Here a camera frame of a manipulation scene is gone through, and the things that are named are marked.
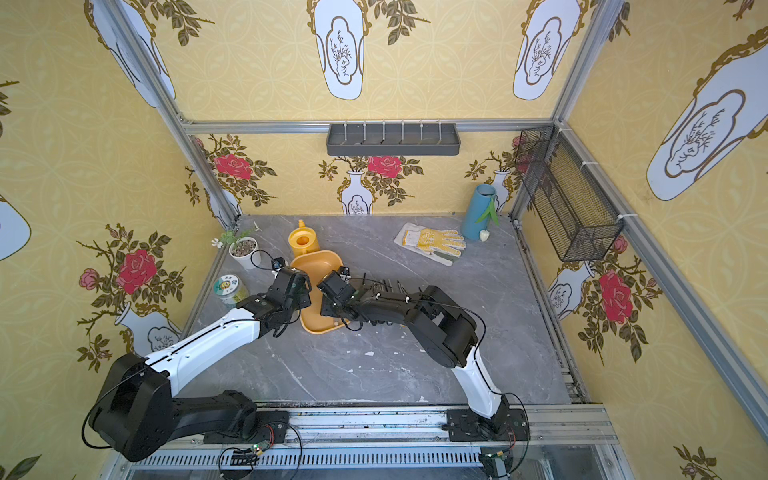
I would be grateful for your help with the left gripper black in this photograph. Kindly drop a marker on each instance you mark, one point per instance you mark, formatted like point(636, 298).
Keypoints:
point(297, 288)

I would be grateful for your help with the yellow storage box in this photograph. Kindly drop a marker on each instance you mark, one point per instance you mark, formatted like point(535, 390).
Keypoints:
point(317, 265)

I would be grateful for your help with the white potted plant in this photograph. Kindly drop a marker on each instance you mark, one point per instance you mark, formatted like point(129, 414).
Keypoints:
point(241, 246)

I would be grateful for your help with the black wire mesh basket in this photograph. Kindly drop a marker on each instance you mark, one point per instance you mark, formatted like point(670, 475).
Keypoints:
point(580, 220)

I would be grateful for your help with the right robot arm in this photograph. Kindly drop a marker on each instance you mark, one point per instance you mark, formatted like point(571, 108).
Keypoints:
point(448, 334)

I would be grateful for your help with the grey wall shelf rack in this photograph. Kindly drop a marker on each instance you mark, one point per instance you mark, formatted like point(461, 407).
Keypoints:
point(393, 138)

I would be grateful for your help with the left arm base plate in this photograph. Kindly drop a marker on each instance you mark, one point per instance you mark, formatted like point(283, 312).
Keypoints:
point(269, 425)

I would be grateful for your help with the teal vase with flower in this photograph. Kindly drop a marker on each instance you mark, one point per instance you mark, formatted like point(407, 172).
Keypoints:
point(480, 212)

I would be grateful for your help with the round tape tin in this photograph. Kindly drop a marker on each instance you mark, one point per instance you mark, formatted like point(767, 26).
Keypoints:
point(230, 290)

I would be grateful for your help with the yellow watering can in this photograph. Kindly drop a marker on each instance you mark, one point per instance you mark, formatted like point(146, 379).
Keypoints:
point(303, 240)

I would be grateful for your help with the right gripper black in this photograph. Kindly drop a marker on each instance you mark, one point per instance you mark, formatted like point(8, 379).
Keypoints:
point(335, 294)

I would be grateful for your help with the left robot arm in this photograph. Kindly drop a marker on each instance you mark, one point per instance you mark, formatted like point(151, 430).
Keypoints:
point(139, 409)

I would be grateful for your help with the yellow white work glove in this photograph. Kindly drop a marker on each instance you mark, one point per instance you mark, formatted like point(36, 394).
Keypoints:
point(441, 246)

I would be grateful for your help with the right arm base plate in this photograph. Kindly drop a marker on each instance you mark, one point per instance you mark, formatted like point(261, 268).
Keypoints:
point(464, 425)

